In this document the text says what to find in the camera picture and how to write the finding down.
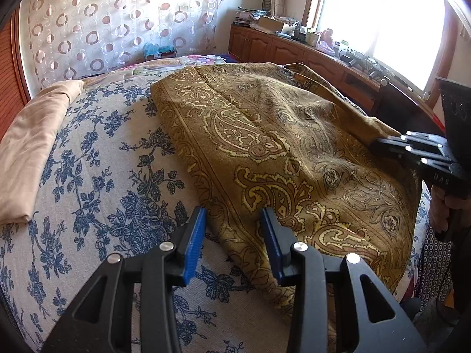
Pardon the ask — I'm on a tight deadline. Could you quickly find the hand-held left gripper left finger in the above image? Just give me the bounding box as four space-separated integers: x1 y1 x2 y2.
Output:
40 206 207 353

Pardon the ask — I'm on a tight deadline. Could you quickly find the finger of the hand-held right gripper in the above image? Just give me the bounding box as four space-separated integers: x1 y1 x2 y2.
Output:
368 140 457 175
379 132 447 149

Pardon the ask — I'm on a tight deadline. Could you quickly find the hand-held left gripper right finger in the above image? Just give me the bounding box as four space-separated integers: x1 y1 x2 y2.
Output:
261 207 427 353

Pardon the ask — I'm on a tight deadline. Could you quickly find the golden paisley garment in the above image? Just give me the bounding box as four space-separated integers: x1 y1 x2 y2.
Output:
151 62 424 339

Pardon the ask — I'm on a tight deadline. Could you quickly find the person's right hand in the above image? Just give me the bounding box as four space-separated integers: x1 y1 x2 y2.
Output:
429 187 451 234

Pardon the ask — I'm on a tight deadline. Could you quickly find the bed with blue floral sheet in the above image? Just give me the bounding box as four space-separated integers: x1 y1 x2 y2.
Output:
0 77 431 353

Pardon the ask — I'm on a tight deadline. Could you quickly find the bright window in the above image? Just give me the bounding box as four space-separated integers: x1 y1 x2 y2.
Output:
305 0 457 92

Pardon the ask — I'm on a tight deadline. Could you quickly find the dotted dark clothing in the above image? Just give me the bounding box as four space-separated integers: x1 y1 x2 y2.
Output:
414 224 455 302

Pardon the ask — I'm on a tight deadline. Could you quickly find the pile of countertop clutter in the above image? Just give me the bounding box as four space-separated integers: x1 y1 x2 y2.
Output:
233 0 431 100

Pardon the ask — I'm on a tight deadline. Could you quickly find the wooden cabinet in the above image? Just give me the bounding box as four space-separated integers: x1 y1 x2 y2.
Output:
228 25 442 133

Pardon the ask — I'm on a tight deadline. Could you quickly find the cardboard box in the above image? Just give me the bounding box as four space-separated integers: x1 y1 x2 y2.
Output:
254 15 291 34

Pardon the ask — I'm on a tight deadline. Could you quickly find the pink floral blanket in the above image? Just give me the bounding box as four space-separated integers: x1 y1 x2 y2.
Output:
83 54 229 81

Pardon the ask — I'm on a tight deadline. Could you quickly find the beige folded cloth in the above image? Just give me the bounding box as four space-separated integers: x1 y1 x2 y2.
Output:
0 80 84 224

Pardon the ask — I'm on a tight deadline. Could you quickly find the blue box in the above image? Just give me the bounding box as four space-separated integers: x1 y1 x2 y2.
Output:
143 42 176 59

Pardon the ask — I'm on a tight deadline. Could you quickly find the circle patterned sheer curtain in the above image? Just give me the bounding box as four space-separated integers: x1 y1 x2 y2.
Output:
18 0 232 96

